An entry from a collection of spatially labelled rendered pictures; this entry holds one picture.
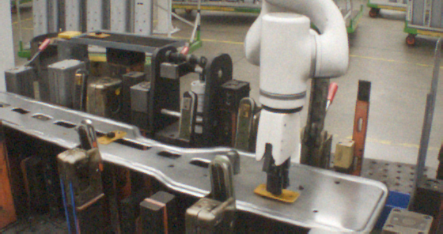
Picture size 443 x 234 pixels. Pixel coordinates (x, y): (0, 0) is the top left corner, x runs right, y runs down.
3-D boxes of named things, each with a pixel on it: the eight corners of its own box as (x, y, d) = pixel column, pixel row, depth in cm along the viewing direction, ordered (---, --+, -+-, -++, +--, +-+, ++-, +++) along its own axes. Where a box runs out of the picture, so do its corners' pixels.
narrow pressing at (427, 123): (402, 232, 84) (433, 43, 73) (414, 203, 93) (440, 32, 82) (405, 232, 84) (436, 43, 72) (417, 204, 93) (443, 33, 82)
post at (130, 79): (130, 198, 155) (122, 73, 142) (140, 192, 159) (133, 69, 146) (142, 202, 153) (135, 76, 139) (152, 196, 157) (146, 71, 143)
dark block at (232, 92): (217, 230, 139) (218, 84, 125) (229, 219, 145) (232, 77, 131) (232, 235, 137) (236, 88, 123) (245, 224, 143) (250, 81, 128)
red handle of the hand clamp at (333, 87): (303, 132, 111) (325, 80, 119) (304, 137, 113) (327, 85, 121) (320, 135, 109) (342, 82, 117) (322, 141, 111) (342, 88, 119)
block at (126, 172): (101, 243, 131) (90, 145, 121) (131, 222, 142) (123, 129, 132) (116, 250, 129) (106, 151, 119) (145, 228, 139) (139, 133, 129)
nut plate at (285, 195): (252, 192, 98) (252, 186, 98) (261, 184, 101) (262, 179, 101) (292, 202, 94) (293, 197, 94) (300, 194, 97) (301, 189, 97)
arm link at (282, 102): (272, 77, 96) (271, 93, 97) (251, 90, 89) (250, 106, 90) (313, 85, 92) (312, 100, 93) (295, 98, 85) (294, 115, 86)
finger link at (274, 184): (269, 158, 95) (267, 190, 98) (261, 164, 93) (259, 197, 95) (285, 162, 94) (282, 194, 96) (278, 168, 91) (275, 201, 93)
